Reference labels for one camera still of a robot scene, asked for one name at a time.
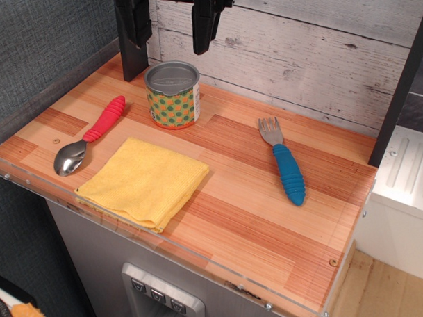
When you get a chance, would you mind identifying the silver dispenser panel with buttons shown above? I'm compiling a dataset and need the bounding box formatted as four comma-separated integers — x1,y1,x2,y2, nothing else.
122,263,206,317

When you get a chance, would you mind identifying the dark right frame post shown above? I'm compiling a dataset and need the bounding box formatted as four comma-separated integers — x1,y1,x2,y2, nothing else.
367,17,423,168

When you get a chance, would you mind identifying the blue handled metal fork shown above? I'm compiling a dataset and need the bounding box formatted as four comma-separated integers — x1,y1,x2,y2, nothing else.
258,117,306,206

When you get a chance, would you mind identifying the clear acrylic edge guard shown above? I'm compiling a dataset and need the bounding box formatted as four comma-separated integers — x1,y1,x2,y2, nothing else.
0,155,376,317

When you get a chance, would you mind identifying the white toy sink unit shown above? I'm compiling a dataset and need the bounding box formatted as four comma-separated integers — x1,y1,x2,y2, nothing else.
351,47,423,278

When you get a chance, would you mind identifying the yellow folded cloth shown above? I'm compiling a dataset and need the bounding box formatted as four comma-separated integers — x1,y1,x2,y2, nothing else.
76,138,210,233

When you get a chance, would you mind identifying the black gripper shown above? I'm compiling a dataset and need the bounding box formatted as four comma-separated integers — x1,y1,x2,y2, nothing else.
116,0,234,55

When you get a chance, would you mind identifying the red handled metal spoon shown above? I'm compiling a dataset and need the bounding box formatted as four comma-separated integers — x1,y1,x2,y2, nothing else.
53,95,126,177

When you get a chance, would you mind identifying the orange object at corner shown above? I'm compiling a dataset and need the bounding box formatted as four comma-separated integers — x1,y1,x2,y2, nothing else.
10,303,45,317

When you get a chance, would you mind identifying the green orange patterned tin can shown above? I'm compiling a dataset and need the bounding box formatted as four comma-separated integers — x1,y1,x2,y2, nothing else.
144,60,201,129

